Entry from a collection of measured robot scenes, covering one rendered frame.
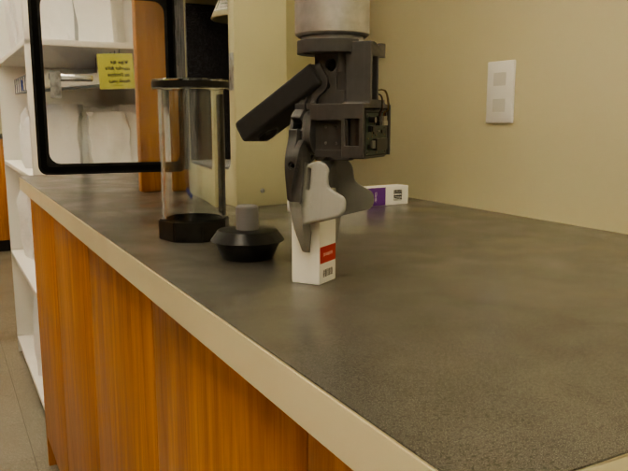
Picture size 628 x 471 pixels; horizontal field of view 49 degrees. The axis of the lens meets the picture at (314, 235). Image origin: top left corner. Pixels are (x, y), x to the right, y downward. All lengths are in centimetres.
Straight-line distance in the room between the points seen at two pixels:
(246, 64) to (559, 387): 102
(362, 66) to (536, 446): 41
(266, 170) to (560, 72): 57
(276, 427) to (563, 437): 28
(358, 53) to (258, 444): 38
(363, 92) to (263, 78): 71
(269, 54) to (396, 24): 38
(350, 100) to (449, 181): 81
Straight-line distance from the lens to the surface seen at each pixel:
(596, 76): 123
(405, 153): 161
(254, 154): 138
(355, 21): 70
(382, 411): 43
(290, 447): 60
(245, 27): 138
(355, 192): 75
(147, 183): 170
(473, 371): 50
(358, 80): 69
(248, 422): 68
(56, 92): 160
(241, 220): 86
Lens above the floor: 111
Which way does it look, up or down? 10 degrees down
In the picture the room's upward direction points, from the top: straight up
